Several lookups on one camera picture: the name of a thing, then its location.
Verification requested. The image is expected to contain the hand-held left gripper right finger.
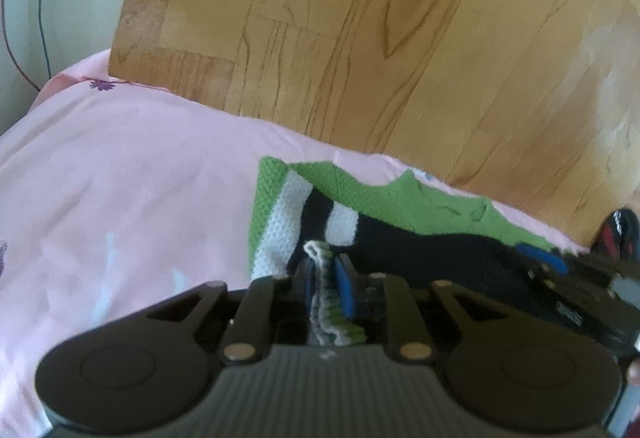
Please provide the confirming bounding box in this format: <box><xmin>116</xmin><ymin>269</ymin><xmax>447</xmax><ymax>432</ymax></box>
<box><xmin>334</xmin><ymin>254</ymin><xmax>506</xmax><ymax>363</ymax></box>

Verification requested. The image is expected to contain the black red patterned folded garment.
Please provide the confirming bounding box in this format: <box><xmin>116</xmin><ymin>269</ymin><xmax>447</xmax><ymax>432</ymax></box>
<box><xmin>590</xmin><ymin>208</ymin><xmax>640</xmax><ymax>265</ymax></box>

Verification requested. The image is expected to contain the pink printed bedsheet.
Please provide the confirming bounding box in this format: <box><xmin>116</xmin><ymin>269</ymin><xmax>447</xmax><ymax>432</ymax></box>
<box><xmin>0</xmin><ymin>49</ymin><xmax>593</xmax><ymax>438</ymax></box>

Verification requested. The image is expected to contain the green navy white knit sweater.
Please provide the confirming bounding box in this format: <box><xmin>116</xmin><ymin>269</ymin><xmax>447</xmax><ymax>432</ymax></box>
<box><xmin>247</xmin><ymin>157</ymin><xmax>568</xmax><ymax>349</ymax></box>

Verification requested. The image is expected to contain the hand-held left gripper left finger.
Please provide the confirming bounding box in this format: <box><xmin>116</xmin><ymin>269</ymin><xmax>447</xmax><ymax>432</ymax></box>
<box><xmin>147</xmin><ymin>260</ymin><xmax>318</xmax><ymax>364</ymax></box>

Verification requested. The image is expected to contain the wooden headboard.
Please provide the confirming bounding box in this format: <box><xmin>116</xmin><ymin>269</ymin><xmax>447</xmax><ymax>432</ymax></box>
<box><xmin>107</xmin><ymin>0</ymin><xmax>640</xmax><ymax>250</ymax></box>

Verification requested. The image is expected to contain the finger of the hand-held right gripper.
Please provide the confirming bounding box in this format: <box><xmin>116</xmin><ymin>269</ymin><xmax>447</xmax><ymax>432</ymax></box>
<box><xmin>505</xmin><ymin>243</ymin><xmax>626</xmax><ymax>291</ymax></box>

